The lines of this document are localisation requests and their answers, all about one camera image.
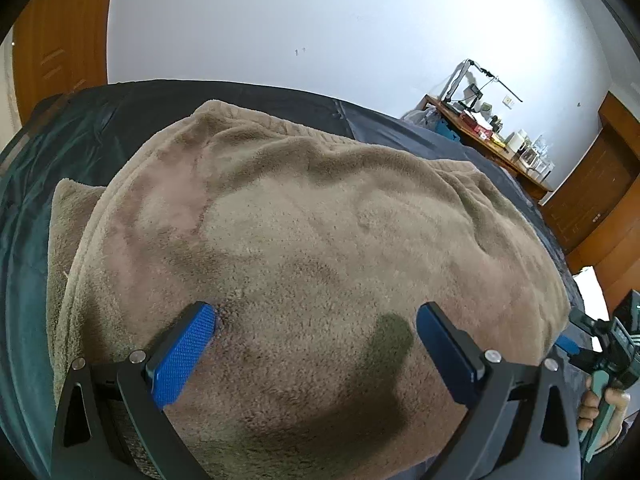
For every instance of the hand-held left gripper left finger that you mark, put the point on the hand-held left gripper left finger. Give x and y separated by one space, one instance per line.
182 355

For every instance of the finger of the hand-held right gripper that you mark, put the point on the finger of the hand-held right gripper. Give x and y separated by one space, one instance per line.
567 344
587 319

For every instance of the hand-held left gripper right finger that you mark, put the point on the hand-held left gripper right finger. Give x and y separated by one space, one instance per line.
447 355

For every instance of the tan fleece garment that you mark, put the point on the tan fleece garment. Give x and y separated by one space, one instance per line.
310 235

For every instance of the person's right hand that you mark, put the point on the person's right hand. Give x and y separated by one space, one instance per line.
617 410

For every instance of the white cloth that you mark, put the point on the white cloth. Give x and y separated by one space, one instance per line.
590 287

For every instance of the wooden wardrobe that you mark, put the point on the wooden wardrobe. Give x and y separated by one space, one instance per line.
595 190

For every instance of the wooden desk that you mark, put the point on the wooden desk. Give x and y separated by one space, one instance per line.
520 175

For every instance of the group of glass jars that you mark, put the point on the group of glass jars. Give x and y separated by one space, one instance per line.
537 155

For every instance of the dark green bed cover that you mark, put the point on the dark green bed cover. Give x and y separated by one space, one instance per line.
25 260

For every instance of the white container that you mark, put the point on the white container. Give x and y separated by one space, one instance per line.
517 141

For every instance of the red box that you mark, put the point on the red box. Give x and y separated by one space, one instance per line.
475 124

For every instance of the white plastic bag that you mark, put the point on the white plastic bag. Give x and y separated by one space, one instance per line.
420 117

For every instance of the dark grey bed sheet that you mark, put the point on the dark grey bed sheet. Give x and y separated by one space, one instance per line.
300 97

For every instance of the wooden door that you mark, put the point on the wooden door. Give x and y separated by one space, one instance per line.
60 35

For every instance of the small wall plate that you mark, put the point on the small wall plate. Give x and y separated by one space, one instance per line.
508 101

